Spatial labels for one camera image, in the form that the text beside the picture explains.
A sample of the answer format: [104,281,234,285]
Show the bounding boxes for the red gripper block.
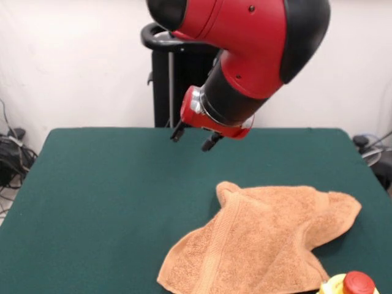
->
[170,85,255,153]

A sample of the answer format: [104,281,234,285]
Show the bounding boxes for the tan terry towel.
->
[156,180,363,294]

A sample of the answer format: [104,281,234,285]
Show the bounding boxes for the dark green tablecloth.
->
[0,127,392,294]

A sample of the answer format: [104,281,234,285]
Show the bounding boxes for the yellow emergency stop button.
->
[320,270,382,294]

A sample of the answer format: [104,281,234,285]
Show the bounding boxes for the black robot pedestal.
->
[140,21,221,128]

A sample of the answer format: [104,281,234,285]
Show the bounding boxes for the tangled black cables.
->
[352,130,392,197]
[0,97,38,215]

